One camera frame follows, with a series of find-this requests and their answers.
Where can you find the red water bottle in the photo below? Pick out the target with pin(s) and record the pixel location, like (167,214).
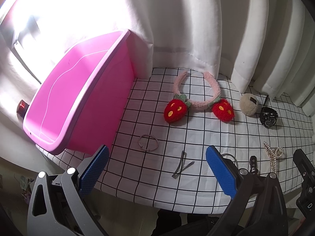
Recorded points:
(22,108)

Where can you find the black printed hair scrunchie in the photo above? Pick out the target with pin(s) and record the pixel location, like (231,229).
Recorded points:
(253,165)

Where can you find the white black grid tablecloth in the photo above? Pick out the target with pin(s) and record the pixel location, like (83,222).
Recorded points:
(147,150)

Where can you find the pink plastic storage bin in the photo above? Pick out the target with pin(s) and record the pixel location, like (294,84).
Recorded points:
(80,104)

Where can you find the white curtain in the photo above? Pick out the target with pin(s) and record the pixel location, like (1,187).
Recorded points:
(267,43)

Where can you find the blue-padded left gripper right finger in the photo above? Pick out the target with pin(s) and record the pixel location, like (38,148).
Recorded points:
(221,170)

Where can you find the dark metal hair clip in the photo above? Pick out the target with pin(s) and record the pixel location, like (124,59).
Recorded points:
(181,167)

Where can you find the beige fluffy round pouch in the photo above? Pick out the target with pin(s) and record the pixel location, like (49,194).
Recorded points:
(248,104)

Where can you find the pink strawberry plush headband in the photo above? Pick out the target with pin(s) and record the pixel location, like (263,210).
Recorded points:
(179,106)

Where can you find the black wrist watch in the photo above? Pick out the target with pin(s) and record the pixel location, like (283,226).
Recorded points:
(268,116)

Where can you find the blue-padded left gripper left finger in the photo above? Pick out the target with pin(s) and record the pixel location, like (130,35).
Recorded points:
(90,170)

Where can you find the pearl gold hair claw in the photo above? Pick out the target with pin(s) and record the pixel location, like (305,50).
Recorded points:
(274,154)

